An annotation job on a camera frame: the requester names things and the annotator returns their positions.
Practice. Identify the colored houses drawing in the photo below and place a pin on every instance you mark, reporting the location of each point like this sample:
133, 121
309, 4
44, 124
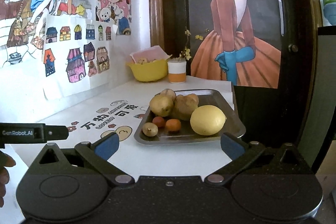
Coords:
77, 55

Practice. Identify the girl in dress poster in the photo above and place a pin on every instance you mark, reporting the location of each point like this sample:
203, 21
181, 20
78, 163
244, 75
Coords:
231, 51

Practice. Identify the yellow flower twig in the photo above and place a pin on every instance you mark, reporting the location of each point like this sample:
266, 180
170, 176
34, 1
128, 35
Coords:
185, 54

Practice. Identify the striped orange melon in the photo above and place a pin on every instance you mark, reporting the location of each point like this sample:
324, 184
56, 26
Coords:
194, 97

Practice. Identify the yellow plastic bowl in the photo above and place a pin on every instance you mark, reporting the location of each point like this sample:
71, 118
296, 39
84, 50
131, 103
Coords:
151, 71

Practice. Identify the striped fruit in bowl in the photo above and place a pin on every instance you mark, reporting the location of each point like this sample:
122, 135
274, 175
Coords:
143, 60

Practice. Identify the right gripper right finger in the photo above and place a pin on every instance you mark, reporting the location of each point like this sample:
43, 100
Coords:
241, 154

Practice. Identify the small orange kumquat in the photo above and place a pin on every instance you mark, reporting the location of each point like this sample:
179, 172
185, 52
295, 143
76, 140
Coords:
173, 125

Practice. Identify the person's left hand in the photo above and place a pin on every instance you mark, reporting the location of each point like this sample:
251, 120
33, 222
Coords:
6, 162

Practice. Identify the yellow lemon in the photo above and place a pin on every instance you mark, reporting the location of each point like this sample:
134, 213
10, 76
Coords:
207, 120

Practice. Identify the white orange cup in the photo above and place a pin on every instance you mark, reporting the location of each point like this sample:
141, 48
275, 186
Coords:
177, 71

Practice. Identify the yellow-green pear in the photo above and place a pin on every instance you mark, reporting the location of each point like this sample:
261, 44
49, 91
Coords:
161, 105

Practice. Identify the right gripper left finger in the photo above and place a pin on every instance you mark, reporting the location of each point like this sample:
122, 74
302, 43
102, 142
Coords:
96, 157

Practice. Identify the small red fruit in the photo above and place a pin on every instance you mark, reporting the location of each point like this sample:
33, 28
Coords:
159, 122

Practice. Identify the small brown kiwi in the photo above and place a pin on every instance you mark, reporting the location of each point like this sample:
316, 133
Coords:
150, 129

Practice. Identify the wooden frame post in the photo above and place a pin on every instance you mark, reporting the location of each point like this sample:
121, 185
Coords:
155, 1

